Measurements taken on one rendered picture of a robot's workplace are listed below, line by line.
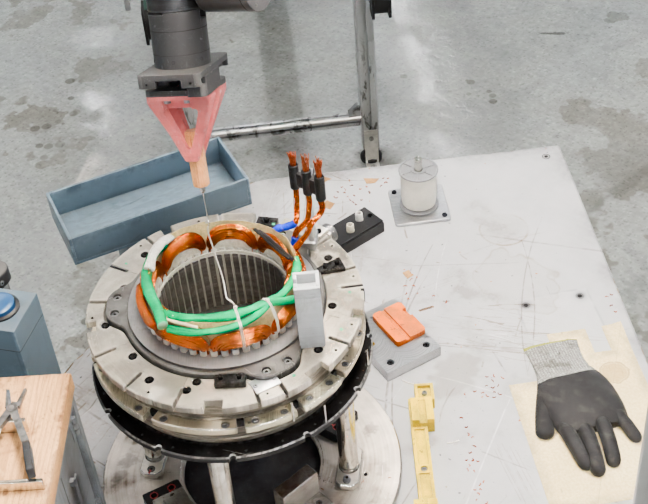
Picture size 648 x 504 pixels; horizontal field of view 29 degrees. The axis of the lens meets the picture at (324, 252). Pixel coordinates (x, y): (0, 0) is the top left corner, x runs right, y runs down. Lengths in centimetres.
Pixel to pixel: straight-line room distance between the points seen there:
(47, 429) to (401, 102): 238
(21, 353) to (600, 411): 75
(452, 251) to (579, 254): 19
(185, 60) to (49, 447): 44
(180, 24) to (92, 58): 274
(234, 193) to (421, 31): 232
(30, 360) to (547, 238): 83
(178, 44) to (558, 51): 267
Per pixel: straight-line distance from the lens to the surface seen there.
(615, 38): 391
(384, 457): 165
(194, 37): 125
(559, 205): 204
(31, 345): 161
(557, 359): 178
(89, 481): 156
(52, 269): 323
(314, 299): 133
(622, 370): 179
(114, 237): 164
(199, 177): 130
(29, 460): 133
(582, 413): 171
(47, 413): 141
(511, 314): 186
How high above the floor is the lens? 209
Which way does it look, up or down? 42 degrees down
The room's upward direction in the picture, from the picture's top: 5 degrees counter-clockwise
